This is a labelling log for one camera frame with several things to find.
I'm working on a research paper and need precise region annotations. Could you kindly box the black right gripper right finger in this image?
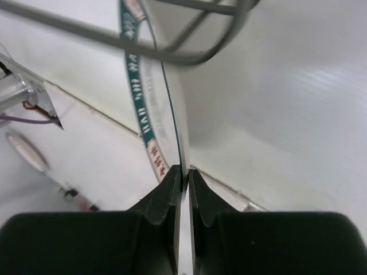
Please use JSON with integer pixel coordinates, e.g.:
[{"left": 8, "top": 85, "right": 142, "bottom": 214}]
[{"left": 188, "top": 170, "right": 366, "bottom": 274}]

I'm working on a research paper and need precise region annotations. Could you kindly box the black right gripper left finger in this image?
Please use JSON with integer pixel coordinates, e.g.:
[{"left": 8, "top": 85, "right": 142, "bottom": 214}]
[{"left": 1, "top": 165, "right": 182, "bottom": 274}]

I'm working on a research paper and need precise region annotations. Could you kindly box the white plate with teal rim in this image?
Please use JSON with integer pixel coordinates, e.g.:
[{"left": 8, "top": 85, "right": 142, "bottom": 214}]
[{"left": 119, "top": 1, "right": 182, "bottom": 181}]

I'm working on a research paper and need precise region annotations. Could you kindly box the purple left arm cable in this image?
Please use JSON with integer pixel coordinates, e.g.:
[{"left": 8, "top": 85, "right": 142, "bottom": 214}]
[{"left": 0, "top": 114, "right": 60, "bottom": 125}]

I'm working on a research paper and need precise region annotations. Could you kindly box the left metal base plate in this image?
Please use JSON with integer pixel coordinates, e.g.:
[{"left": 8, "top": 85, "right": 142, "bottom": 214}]
[{"left": 1, "top": 54, "right": 62, "bottom": 127}]

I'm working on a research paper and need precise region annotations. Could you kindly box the grey wire dish rack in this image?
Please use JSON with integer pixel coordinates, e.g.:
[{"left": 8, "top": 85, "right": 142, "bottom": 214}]
[{"left": 1, "top": 1, "right": 259, "bottom": 66}]

